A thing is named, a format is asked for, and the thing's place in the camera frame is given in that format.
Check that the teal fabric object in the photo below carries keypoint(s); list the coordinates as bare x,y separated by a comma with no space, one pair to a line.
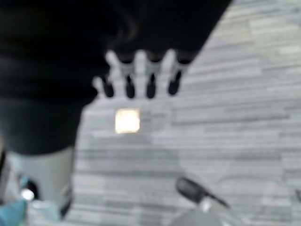
10,213

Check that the beige square pad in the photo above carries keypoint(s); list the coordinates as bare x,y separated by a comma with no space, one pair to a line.
127,120

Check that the right robot hand black cloth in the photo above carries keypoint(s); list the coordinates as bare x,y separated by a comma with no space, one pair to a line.
58,70

